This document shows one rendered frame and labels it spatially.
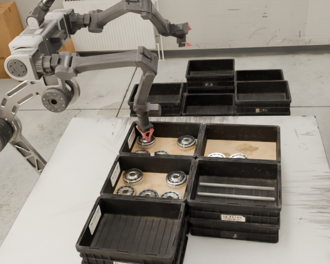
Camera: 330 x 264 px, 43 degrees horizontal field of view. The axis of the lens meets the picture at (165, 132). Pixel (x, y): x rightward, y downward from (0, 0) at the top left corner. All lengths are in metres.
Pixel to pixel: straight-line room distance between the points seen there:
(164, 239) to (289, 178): 0.80
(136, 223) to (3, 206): 1.80
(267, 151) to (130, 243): 0.88
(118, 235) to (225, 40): 3.55
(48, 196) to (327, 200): 1.43
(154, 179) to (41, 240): 0.62
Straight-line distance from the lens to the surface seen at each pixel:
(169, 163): 2.10
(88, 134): 2.76
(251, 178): 2.10
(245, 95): 3.40
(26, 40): 2.05
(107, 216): 1.99
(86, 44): 5.25
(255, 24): 5.02
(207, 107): 3.46
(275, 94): 3.42
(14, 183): 3.73
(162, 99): 3.41
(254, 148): 2.28
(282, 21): 5.03
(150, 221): 1.93
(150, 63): 1.80
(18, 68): 1.99
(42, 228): 2.23
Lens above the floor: 2.23
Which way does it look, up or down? 35 degrees down
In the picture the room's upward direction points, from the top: 7 degrees counter-clockwise
